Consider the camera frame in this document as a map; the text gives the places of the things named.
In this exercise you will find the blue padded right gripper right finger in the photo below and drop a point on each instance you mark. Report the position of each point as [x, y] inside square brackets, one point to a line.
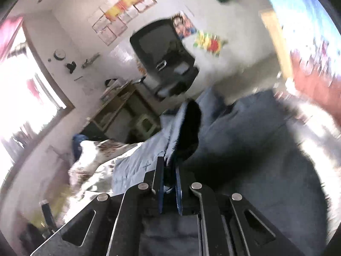
[228, 225]

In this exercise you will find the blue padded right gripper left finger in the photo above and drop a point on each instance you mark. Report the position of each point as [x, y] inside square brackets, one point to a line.
[110, 225]

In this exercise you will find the large navy blue jacket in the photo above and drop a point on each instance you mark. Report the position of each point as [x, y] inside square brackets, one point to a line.
[245, 147]

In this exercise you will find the yellow cloth on bed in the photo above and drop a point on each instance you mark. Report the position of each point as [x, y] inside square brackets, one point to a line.
[58, 203]

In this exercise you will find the white floral bed quilt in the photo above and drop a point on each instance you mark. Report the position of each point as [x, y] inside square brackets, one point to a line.
[91, 174]

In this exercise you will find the dark blue pillow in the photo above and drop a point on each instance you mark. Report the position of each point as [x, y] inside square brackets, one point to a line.
[76, 147]

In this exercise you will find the wooden desk with shelves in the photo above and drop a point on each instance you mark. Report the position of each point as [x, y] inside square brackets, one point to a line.
[124, 115]

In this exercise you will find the red garment hanging outside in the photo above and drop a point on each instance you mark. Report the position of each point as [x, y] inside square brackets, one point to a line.
[33, 89]

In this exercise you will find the black office chair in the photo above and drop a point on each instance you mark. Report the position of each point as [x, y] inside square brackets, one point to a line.
[165, 59]

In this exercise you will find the Winnie the Pooh poster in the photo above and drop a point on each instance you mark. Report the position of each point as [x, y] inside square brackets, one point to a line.
[209, 42]

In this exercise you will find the cartoon character poster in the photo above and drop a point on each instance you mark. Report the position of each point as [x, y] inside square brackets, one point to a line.
[183, 25]

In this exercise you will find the blue cartoon door curtain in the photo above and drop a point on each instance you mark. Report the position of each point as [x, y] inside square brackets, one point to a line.
[313, 42]

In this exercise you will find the window with wooden frame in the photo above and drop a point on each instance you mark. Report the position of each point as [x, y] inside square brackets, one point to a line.
[25, 120]

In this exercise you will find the paper certificates on wall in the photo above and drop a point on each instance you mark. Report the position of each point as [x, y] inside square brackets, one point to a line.
[111, 19]

